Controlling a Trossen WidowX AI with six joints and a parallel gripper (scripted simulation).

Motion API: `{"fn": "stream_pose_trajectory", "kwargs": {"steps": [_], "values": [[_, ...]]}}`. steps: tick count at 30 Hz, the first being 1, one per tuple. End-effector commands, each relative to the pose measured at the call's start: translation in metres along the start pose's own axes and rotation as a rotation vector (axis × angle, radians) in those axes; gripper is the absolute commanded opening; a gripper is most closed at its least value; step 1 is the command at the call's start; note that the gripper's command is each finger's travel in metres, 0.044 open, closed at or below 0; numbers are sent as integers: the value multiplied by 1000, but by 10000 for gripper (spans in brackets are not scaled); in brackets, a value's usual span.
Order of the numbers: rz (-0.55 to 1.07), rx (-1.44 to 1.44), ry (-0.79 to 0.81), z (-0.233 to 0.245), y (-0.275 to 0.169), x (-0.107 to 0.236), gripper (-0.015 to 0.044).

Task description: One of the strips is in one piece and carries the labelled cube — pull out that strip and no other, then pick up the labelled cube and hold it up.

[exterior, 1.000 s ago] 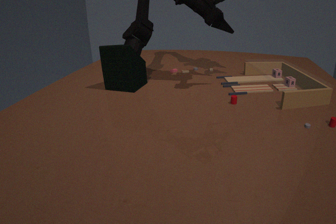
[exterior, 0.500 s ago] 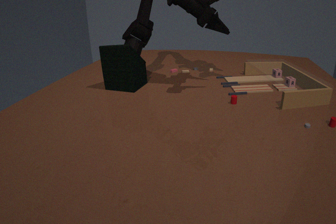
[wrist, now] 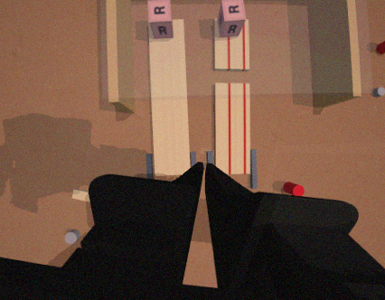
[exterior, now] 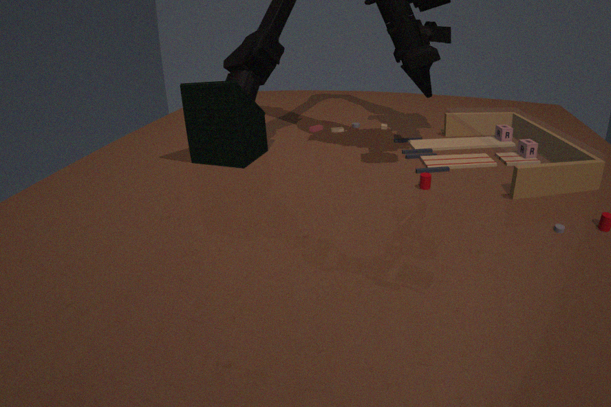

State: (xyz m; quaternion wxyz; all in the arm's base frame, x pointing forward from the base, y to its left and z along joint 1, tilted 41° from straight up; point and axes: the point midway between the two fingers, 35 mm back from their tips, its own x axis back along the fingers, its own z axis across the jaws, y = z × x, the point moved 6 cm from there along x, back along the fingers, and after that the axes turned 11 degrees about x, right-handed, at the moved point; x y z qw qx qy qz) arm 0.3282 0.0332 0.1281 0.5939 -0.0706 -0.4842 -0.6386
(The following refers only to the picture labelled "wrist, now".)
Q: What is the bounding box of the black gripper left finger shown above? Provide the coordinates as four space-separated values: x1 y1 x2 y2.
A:
89 162 204 284

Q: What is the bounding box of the grey cylinder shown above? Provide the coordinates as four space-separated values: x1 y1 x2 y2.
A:
65 230 80 245

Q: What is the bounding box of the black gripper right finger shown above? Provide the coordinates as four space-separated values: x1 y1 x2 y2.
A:
205 163 359 290

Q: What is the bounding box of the tan rectangular block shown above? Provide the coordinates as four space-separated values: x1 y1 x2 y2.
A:
72 188 90 202

